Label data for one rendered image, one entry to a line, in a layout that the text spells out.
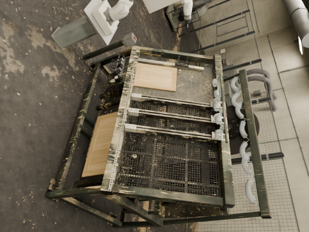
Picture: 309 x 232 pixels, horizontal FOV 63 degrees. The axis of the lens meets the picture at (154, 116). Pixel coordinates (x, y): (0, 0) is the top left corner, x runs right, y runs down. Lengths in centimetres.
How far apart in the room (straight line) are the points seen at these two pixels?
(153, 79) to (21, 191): 202
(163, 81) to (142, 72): 32
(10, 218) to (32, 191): 33
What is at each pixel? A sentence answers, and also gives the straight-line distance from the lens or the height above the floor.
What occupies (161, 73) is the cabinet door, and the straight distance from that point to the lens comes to 356.
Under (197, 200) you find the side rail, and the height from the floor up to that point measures 161.
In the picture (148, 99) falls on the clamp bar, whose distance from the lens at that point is 316.
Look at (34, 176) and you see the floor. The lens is 312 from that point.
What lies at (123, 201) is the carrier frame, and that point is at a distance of 296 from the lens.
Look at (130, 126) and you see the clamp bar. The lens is 290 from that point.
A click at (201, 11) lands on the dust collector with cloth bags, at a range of 895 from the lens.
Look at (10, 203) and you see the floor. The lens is 296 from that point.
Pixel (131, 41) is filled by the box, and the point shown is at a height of 90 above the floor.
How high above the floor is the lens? 246
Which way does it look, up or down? 25 degrees down
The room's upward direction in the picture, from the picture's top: 77 degrees clockwise
